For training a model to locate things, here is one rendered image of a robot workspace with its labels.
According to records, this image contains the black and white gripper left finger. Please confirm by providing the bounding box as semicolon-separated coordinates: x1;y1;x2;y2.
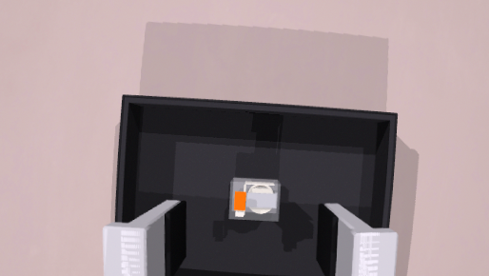
103;200;186;276

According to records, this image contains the black rectangular tray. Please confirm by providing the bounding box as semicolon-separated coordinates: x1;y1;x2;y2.
115;94;398;276

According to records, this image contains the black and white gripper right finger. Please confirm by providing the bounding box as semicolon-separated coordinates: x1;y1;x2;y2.
316;204;399;276

